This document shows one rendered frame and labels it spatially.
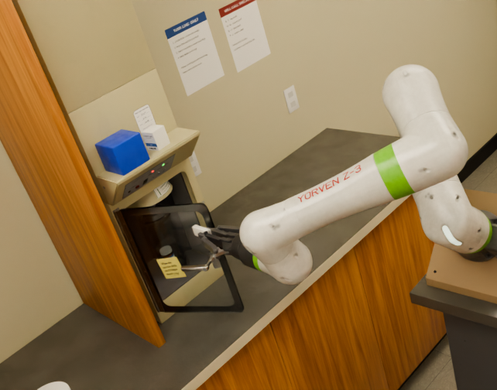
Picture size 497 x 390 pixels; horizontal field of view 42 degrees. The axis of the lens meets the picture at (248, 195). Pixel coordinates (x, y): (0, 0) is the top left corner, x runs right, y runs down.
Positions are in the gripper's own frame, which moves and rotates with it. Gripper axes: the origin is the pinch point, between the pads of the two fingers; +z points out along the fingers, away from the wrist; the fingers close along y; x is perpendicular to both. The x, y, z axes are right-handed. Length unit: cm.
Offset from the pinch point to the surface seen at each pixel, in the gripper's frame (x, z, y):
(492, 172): 131, 57, -250
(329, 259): 38, -3, -41
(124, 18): -57, 27, -17
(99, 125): -32.8, 27.4, 3.5
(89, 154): -26.8, 27.4, 9.9
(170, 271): 15.1, 16.7, 5.7
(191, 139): -18.7, 16.2, -17.4
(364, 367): 95, 0, -47
